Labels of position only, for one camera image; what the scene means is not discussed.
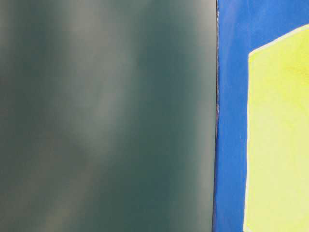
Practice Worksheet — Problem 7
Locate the yellow-green towel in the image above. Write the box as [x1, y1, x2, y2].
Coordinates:
[243, 25, 309, 232]

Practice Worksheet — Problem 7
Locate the blue table cloth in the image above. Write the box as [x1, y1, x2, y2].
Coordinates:
[212, 0, 309, 232]

